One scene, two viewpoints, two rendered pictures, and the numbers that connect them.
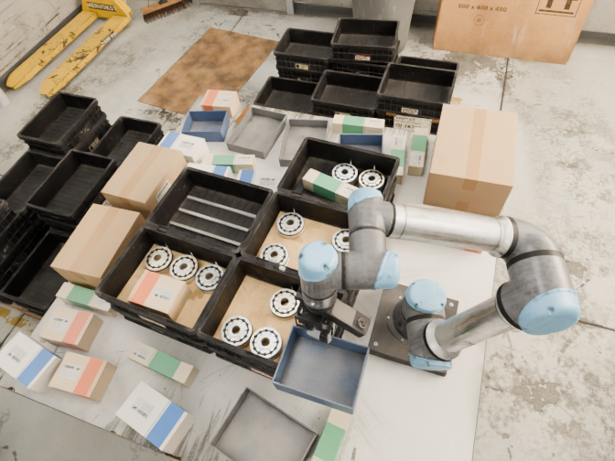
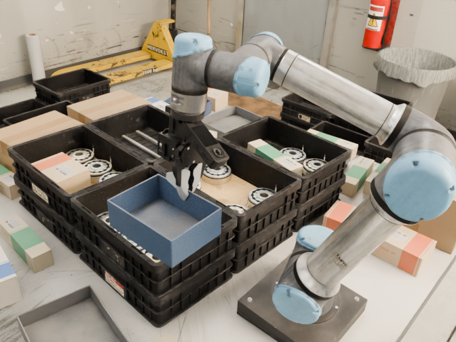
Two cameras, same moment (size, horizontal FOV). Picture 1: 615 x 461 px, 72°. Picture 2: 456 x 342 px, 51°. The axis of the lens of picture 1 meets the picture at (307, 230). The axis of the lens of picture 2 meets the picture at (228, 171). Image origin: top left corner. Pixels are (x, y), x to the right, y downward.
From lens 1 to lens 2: 0.71 m
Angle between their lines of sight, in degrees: 26
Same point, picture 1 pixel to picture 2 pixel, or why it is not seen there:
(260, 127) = (235, 123)
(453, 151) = not seen: hidden behind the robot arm
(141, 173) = (108, 105)
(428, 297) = (319, 238)
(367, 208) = (261, 37)
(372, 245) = (248, 51)
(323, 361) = (171, 222)
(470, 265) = (399, 282)
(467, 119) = not seen: hidden behind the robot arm
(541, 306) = (406, 161)
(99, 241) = (40, 131)
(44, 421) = not seen: outside the picture
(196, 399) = (34, 284)
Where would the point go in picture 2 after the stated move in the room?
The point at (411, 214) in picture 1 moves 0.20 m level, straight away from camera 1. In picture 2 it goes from (301, 58) to (345, 40)
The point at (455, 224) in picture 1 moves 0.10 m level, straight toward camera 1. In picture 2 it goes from (343, 83) to (312, 93)
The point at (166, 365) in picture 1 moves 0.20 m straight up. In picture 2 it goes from (26, 239) to (15, 184)
